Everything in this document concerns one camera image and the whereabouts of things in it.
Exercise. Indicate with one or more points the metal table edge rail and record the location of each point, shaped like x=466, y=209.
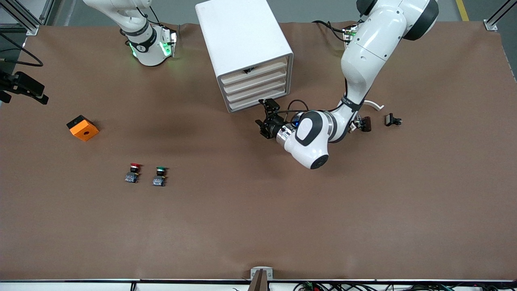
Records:
x=80, y=280

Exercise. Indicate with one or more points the grey metal bracket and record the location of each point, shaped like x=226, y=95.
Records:
x=253, y=271

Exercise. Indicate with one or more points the red push button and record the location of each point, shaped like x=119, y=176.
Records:
x=132, y=176

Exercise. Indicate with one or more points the white curved plastic clamp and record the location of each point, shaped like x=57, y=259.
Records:
x=377, y=106

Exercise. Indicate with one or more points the white drawer cabinet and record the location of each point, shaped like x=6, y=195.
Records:
x=242, y=32

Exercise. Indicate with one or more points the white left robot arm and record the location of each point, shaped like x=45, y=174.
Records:
x=363, y=52

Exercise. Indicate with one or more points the small black switch part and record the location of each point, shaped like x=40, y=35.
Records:
x=390, y=120

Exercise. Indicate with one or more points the green push button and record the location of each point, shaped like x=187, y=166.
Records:
x=159, y=181

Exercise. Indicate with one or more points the grey camera post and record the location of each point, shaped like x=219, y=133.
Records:
x=259, y=283

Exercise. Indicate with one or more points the aluminium frame profile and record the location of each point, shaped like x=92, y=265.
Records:
x=497, y=18
x=24, y=18

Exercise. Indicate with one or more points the orange and black box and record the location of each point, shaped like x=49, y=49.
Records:
x=84, y=130

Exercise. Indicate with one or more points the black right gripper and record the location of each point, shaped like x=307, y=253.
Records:
x=25, y=85

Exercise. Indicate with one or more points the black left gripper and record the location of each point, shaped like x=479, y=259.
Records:
x=274, y=126

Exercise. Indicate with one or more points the brown block with metal bolt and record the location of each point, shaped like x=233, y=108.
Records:
x=366, y=123

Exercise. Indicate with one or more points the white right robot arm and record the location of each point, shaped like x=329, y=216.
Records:
x=149, y=52

